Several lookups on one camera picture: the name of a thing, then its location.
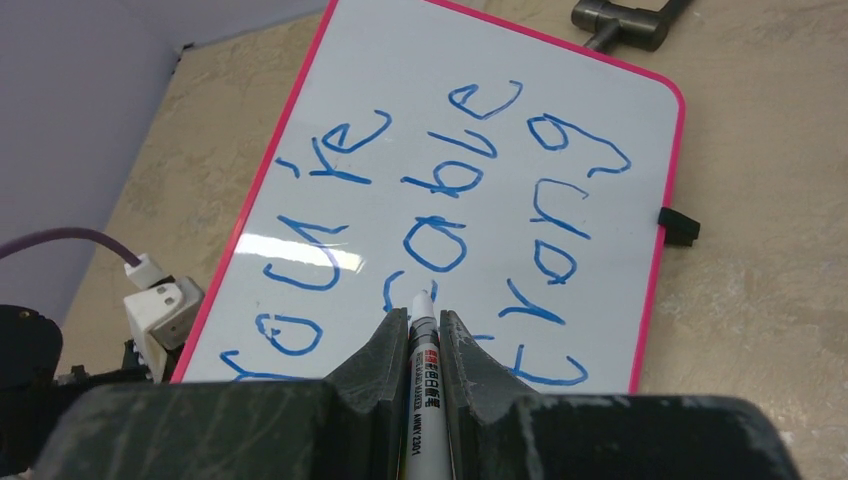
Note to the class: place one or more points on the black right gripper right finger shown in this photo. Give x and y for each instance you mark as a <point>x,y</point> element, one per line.
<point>502,429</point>

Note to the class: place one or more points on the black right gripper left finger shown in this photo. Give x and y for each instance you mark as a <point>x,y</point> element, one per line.
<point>347,425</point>

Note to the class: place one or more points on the white blue whiteboard marker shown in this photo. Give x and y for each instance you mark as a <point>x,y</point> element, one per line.
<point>426,453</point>

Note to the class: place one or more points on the pink framed whiteboard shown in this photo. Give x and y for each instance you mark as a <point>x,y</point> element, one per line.
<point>428,146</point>

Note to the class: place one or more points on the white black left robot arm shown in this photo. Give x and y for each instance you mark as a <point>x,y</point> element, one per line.
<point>33,398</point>

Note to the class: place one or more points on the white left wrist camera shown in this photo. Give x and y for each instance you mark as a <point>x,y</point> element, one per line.
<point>160,320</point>

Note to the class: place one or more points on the black metal bracket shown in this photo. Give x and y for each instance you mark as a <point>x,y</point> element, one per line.
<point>612,24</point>

